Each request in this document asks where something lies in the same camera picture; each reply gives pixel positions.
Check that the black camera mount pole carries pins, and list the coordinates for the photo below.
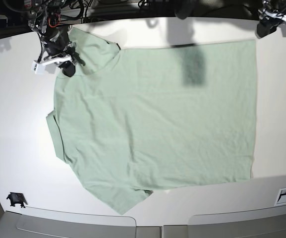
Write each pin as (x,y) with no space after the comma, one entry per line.
(183,8)

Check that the right grey chair back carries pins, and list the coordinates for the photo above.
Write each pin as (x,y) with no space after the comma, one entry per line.
(261,223)

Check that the light green T-shirt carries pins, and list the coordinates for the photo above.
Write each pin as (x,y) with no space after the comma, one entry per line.
(133,121)

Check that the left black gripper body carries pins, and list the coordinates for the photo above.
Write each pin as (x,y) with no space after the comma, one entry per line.
(267,26)

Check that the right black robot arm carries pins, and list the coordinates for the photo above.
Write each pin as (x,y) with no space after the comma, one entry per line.
(45,19)

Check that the black plastic clip part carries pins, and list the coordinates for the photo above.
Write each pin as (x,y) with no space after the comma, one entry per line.
(17,198)

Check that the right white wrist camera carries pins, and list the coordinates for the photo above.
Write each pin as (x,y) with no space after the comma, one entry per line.
(38,67)

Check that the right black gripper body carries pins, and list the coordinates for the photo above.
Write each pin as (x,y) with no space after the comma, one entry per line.
(59,55)

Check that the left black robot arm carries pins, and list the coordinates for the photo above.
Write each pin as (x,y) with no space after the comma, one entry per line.
(274,5)

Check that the grey chair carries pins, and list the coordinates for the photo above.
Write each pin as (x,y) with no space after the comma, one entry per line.
(261,223)
(55,224)

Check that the left grey chair back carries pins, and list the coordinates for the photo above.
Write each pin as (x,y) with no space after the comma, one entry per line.
(55,224)

